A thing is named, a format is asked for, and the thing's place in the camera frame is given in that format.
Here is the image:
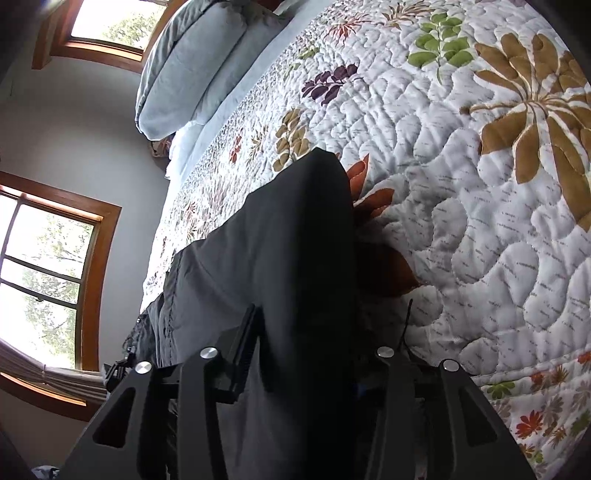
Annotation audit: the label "striped curtain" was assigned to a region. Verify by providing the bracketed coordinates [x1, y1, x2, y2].
[1, 340, 108, 403]

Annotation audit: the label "back wooden window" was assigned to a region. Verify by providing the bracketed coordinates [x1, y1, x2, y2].
[31, 1, 183, 73]

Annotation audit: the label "floral quilted bedspread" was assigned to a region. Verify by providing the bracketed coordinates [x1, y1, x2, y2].
[143, 1, 590, 479]

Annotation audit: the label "black pants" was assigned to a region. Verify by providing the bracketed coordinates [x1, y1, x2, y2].
[123, 149, 413, 479]

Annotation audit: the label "left wooden window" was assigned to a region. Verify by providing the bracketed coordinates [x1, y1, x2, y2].
[1, 173, 121, 421]

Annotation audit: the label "wooden window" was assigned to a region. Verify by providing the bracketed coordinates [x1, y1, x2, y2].
[1, 173, 121, 421]
[31, 1, 183, 73]

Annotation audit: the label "light blue folded duvet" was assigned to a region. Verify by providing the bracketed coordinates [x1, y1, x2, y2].
[135, 1, 267, 140]

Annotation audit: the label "clothes pile beside bed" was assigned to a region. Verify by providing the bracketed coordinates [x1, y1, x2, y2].
[149, 134, 175, 159]

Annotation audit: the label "light blue bed sheet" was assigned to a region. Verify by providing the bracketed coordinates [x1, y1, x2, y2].
[166, 1, 331, 184]

